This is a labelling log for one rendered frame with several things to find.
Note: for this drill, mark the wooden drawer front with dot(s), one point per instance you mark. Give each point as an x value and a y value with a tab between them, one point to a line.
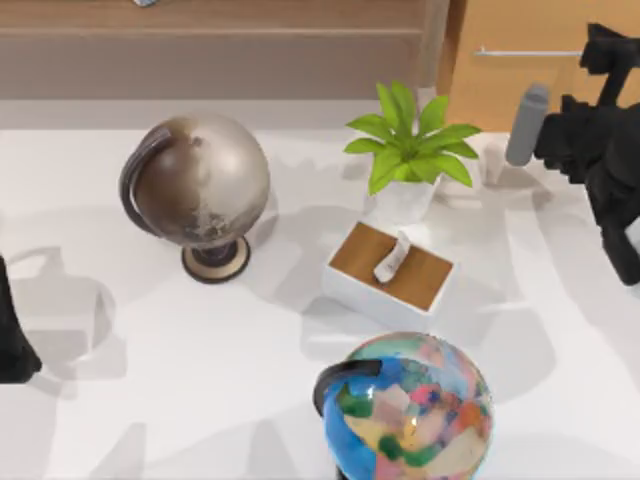
210	65

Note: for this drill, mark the colourful globe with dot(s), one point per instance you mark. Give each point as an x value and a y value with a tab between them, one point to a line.
415	415

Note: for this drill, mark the white wooden-top tissue box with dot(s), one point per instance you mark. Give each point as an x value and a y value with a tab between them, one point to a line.
360	290

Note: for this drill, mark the green plant in white pot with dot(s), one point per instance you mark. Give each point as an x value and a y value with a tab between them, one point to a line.
407	150

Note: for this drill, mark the pale grey rounded box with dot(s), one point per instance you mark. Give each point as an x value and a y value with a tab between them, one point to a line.
525	125

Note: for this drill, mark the wooden door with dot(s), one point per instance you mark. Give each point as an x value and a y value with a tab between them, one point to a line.
500	95

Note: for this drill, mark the white tissue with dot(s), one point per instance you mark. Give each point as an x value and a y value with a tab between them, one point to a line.
392	262

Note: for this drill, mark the brown and silver globe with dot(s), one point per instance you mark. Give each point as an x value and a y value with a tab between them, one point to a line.
200	175

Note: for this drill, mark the wooden cabinet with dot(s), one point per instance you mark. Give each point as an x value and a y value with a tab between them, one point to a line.
250	15

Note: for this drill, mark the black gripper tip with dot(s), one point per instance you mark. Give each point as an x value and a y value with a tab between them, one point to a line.
12	345

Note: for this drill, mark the small grey metal object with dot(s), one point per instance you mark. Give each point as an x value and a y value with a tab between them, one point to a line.
146	2

